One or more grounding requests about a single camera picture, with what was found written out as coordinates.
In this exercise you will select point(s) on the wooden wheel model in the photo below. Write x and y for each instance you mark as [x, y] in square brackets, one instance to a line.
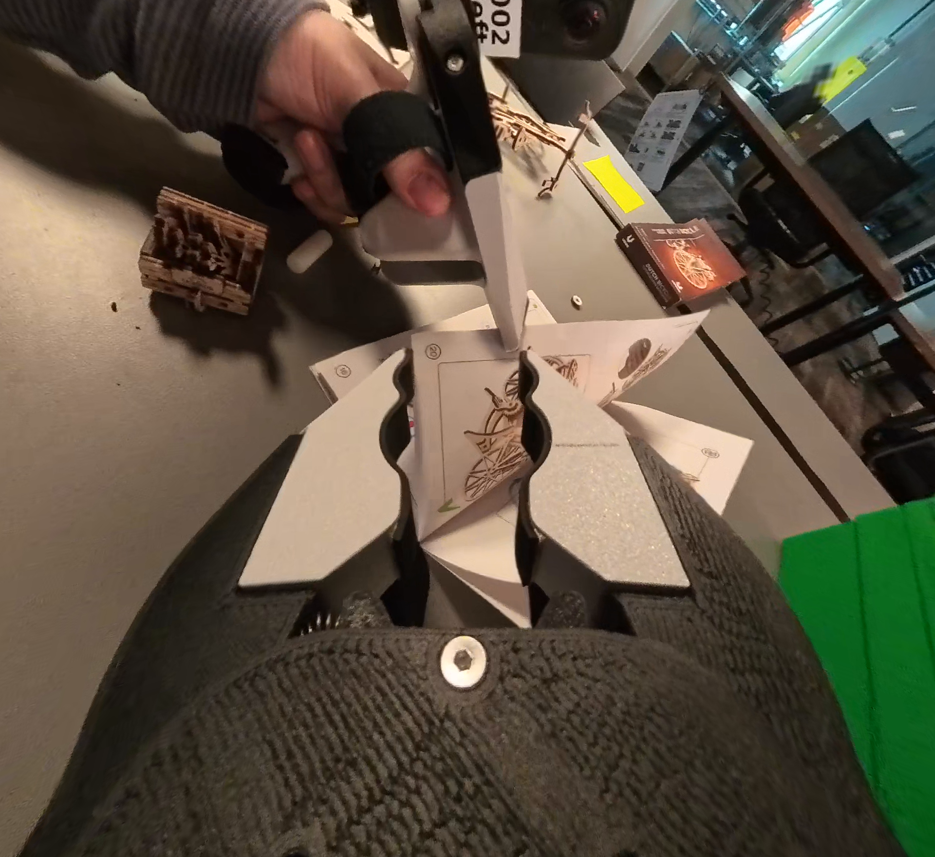
[526, 130]

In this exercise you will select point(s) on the small brown wooden model box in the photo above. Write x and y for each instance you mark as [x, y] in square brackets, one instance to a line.
[204, 251]

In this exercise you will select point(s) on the brown printed box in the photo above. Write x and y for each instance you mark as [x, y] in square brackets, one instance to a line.
[679, 262]

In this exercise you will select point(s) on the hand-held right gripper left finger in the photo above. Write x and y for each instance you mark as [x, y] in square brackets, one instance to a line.
[321, 506]

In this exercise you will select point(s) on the printed instruction booklet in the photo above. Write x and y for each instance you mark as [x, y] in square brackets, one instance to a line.
[467, 375]

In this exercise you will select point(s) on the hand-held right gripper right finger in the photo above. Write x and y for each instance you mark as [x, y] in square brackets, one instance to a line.
[606, 506]

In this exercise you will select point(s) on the printed paper sheet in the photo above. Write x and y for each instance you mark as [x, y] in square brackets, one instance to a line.
[665, 134]

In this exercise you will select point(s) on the person's left hand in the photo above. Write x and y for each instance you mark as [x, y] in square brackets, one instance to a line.
[321, 68]

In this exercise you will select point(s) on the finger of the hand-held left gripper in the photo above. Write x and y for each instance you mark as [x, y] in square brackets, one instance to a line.
[500, 251]

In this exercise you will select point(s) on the green plastic bin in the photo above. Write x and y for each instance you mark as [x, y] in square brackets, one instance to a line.
[862, 652]

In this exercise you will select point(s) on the long brown table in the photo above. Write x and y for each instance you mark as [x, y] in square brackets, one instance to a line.
[803, 163]

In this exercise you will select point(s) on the black mesh office chair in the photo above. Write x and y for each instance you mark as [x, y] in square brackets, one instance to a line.
[902, 455]

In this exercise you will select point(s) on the background office chair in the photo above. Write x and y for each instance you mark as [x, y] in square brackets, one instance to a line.
[862, 167]

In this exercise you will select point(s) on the yellow table sticker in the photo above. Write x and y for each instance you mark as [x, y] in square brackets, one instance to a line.
[613, 183]

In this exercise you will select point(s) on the pale cylindrical stick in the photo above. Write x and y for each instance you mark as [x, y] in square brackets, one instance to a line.
[309, 251]

